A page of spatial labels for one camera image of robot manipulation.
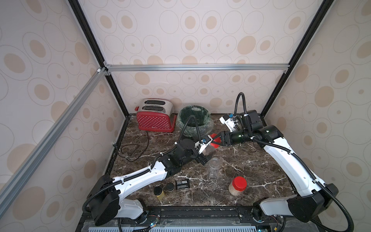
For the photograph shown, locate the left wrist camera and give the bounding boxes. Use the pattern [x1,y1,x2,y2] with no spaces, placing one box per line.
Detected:
[180,135,215,156]

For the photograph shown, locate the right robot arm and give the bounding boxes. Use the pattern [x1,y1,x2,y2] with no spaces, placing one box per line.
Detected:
[213,125,355,232]

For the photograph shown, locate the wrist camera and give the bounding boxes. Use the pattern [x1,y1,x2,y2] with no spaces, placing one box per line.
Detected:
[180,135,215,156]
[219,109,264,132]

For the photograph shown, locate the small black box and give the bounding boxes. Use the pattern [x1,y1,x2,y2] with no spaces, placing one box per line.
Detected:
[175,179,190,190]

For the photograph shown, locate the left black frame post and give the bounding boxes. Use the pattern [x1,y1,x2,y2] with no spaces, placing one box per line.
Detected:
[68,0,130,118]

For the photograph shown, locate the black toaster power cable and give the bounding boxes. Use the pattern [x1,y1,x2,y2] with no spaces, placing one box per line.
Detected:
[118,131,150,162]

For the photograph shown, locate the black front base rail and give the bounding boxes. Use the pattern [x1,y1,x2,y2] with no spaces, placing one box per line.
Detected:
[76,206,321,232]

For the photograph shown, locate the yellow spice jar black lid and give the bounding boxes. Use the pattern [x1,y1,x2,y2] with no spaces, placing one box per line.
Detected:
[153,186,165,201]

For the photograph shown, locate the left diagonal aluminium rail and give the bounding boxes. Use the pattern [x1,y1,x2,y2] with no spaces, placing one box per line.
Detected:
[1,67,108,217]

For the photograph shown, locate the black frame post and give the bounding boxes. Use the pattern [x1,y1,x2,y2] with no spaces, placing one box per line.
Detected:
[260,0,334,118]
[68,0,130,118]

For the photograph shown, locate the horizontal aluminium rail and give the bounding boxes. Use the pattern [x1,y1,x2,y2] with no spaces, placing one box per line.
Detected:
[106,63,290,72]

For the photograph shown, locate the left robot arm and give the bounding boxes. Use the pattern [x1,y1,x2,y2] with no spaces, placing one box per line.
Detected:
[82,145,212,226]

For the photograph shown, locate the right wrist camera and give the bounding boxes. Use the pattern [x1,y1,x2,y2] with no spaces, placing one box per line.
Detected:
[219,109,264,132]

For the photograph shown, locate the clear oatmeal jar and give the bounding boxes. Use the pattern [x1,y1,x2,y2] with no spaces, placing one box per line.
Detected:
[207,157,221,178]

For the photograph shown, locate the red toaster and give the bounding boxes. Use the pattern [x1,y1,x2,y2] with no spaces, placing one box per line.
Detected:
[135,98,177,132]

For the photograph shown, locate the right black frame post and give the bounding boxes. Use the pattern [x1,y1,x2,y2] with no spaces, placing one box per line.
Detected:
[260,0,334,118]

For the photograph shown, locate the red-lid oatmeal jar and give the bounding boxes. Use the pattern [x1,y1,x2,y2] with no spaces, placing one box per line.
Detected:
[203,133,221,156]
[229,177,247,196]

